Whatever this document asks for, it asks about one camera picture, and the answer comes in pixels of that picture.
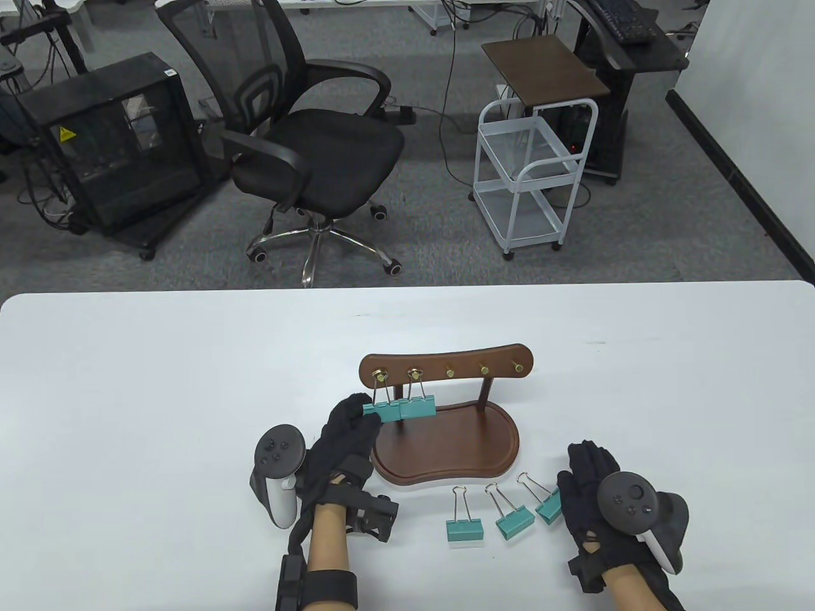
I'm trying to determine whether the person's right forearm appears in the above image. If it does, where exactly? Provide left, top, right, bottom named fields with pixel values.
left=602, top=566, right=669, bottom=611

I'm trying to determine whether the brown wooden key rack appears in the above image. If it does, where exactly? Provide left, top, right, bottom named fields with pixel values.
left=358, top=344, right=534, bottom=488

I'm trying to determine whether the black mesh office chair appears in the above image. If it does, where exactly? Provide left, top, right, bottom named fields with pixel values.
left=156, top=0, right=406, bottom=288

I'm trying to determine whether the black keyboard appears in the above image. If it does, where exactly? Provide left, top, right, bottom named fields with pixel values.
left=585, top=0, right=656, bottom=45

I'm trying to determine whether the teal binder clip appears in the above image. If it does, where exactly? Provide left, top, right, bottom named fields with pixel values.
left=446, top=486, right=485, bottom=547
left=362, top=369, right=402, bottom=424
left=399, top=368, right=438, bottom=419
left=485, top=482, right=535, bottom=541
left=516, top=472, right=563, bottom=526

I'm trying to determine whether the black desk frame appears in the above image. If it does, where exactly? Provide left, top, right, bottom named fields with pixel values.
left=0, top=0, right=90, bottom=77

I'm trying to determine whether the white cart with brown top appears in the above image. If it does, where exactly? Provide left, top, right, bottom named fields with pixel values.
left=472, top=35, right=612, bottom=260

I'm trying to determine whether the black standing desk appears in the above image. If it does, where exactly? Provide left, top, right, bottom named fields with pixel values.
left=565, top=0, right=690, bottom=186

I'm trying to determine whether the person's right hand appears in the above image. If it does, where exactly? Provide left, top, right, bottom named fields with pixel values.
left=557, top=442, right=658, bottom=573

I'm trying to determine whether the black computer tower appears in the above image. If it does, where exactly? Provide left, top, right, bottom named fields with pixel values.
left=555, top=103, right=598, bottom=157

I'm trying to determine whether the floor cable bundle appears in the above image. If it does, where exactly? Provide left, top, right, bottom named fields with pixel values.
left=13, top=143, right=80, bottom=233

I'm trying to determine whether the white desk frame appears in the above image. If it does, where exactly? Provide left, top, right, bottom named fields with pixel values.
left=407, top=0, right=475, bottom=37

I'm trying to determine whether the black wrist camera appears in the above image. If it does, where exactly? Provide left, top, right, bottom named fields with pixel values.
left=568, top=551, right=606, bottom=594
left=346, top=489, right=400, bottom=542

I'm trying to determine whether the black glass computer case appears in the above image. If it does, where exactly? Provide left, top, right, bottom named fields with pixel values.
left=18, top=52, right=212, bottom=237

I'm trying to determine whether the black forearm strap pack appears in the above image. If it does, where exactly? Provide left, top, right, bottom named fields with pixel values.
left=653, top=573, right=687, bottom=611
left=276, top=554, right=358, bottom=611

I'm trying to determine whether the person's left hand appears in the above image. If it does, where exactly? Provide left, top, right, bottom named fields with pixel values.
left=298, top=393, right=383, bottom=511

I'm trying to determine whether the black floor cable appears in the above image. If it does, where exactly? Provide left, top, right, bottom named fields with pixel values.
left=439, top=25, right=477, bottom=188

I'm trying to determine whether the black wheeled platform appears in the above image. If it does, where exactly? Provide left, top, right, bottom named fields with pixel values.
left=67, top=181, right=231, bottom=262

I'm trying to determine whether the person's left forearm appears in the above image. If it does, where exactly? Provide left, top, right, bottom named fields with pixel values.
left=306, top=503, right=352, bottom=573

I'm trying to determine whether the white table leg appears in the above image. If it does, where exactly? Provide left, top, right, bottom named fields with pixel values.
left=62, top=0, right=96, bottom=55

